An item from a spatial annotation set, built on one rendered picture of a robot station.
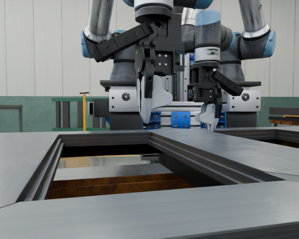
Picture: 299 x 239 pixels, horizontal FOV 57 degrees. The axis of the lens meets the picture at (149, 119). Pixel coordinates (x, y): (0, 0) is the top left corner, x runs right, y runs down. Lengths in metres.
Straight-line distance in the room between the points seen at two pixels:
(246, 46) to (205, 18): 0.51
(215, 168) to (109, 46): 0.28
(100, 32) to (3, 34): 10.58
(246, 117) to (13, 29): 10.83
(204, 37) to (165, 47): 0.34
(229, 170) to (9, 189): 0.28
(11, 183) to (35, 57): 10.91
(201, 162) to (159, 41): 0.23
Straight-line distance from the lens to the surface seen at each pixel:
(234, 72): 1.35
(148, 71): 0.50
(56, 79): 10.90
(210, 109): 0.84
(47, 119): 10.95
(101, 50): 0.51
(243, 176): 0.39
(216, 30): 0.86
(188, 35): 1.00
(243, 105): 1.22
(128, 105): 1.11
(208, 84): 0.83
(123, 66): 1.26
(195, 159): 0.52
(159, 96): 0.52
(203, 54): 0.84
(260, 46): 1.32
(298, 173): 0.37
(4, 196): 0.28
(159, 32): 0.55
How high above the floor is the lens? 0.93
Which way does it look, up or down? 3 degrees down
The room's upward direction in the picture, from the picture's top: straight up
